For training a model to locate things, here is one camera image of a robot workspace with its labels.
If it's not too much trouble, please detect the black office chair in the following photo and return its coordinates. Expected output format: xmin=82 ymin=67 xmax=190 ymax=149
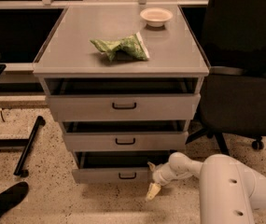
xmin=188 ymin=0 xmax=266 ymax=154

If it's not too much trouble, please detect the white bowl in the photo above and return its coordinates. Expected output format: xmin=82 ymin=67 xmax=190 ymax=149
xmin=140 ymin=7 xmax=173 ymax=27

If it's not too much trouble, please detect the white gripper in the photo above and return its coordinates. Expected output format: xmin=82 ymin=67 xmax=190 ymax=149
xmin=146 ymin=161 xmax=182 ymax=202

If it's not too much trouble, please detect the grey drawer cabinet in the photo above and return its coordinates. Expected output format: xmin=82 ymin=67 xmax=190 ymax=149
xmin=33 ymin=4 xmax=210 ymax=161

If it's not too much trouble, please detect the grey drawer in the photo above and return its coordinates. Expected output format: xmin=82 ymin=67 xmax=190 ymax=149
xmin=62 ymin=120 xmax=189 ymax=151
xmin=45 ymin=77 xmax=200 ymax=121
xmin=72 ymin=150 xmax=170 ymax=184

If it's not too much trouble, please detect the green chip bag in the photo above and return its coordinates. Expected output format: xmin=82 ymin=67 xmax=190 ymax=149
xmin=91 ymin=33 xmax=149 ymax=62

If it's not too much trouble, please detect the black table leg base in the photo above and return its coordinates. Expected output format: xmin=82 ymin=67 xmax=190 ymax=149
xmin=0 ymin=116 xmax=46 ymax=177

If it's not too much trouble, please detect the grey top drawer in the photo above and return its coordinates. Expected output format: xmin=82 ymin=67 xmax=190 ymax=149
xmin=45 ymin=77 xmax=200 ymax=121

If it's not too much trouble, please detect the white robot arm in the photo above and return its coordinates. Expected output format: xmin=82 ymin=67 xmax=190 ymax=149
xmin=146 ymin=152 xmax=266 ymax=224

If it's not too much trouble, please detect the grey bottom drawer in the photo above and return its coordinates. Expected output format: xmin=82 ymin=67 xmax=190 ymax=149
xmin=72 ymin=150 xmax=170 ymax=184

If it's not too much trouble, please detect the grey middle drawer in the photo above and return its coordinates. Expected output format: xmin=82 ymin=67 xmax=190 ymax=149
xmin=62 ymin=120 xmax=189 ymax=151

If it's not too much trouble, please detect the black shoe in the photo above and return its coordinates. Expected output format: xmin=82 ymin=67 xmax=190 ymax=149
xmin=0 ymin=182 xmax=29 ymax=217

